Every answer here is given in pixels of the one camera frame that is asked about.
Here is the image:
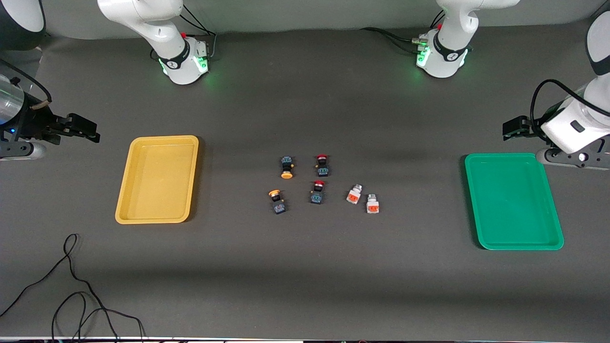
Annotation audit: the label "yellow plastic tray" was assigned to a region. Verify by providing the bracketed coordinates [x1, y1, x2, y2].
[115, 135, 199, 224]

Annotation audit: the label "green plastic tray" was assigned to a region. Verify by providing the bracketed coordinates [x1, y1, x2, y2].
[465, 153, 564, 251]

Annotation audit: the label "black left arm base cables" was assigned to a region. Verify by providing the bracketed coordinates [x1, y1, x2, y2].
[360, 10, 445, 55]

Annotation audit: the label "dark grey table mat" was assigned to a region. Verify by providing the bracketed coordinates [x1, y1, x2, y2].
[0, 19, 610, 340]

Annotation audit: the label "black right arm base cables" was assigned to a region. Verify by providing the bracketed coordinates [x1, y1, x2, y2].
[179, 2, 218, 60]

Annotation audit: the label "thin black loose cable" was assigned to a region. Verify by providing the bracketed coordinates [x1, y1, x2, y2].
[0, 233, 146, 342]

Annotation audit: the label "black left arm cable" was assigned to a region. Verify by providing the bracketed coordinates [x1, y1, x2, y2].
[529, 79, 591, 140]

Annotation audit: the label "black arm base cables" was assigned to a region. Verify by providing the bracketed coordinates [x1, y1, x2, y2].
[179, 2, 218, 60]
[360, 10, 445, 55]

